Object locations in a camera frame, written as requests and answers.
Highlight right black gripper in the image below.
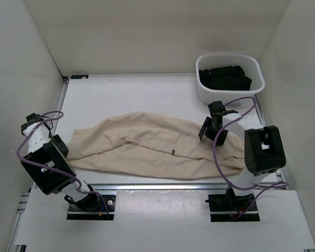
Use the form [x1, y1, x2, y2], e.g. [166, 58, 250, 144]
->
[198, 117, 228, 146]

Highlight white plastic basket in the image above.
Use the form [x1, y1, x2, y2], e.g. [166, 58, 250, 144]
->
[195, 53, 265, 104]

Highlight beige trousers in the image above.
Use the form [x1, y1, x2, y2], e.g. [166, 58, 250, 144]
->
[67, 112, 245, 180]

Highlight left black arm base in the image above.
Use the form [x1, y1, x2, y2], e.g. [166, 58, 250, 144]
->
[64, 195, 116, 221]

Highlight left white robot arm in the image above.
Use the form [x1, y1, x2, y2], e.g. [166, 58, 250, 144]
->
[16, 112, 102, 211]

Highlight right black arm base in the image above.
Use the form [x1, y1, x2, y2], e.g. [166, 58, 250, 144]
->
[205, 194, 260, 223]

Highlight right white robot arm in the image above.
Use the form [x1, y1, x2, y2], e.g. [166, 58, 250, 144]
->
[198, 101, 286, 210]

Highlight black trousers in basket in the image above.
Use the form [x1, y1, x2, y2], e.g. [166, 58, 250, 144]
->
[198, 66, 252, 91]

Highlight blue corner label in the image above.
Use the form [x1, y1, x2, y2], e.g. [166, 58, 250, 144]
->
[70, 75, 89, 79]

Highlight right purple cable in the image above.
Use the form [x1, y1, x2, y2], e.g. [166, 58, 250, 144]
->
[212, 96, 289, 218]

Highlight purple cable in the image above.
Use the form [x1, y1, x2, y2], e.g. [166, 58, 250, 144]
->
[212, 96, 289, 218]
[17, 110, 110, 220]

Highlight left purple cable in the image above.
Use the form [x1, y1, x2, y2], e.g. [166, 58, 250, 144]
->
[17, 110, 110, 220]

